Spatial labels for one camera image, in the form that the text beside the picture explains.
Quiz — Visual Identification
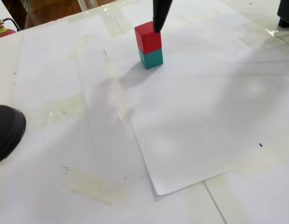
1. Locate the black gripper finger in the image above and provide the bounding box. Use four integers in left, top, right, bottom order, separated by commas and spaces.
152, 0, 174, 34

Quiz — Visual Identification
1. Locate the red cube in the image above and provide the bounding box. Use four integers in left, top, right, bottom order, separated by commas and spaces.
134, 21, 162, 55

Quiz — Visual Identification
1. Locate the teal blue cube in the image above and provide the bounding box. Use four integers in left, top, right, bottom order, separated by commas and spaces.
138, 48, 164, 70

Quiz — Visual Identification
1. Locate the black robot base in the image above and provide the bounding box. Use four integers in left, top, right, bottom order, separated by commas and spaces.
277, 0, 289, 28

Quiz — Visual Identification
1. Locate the clear tape strip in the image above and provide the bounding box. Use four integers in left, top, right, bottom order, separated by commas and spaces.
219, 149, 289, 177
34, 92, 86, 126
101, 57, 131, 124
63, 168, 131, 206
101, 10, 135, 38

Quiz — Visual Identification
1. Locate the brown wooden cabinet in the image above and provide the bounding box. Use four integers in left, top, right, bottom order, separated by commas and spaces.
1, 0, 83, 30

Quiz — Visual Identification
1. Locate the white paper sheet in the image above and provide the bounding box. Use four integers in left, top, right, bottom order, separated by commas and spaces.
103, 9, 289, 196
13, 15, 149, 194

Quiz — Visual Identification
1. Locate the red fire extinguisher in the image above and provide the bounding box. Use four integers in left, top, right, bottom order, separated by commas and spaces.
0, 16, 23, 39

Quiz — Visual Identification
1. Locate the black rounded object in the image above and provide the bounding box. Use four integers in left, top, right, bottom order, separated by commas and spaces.
0, 104, 27, 167

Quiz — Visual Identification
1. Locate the silver metal frame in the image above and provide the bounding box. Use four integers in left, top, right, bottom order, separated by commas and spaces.
78, 0, 98, 12

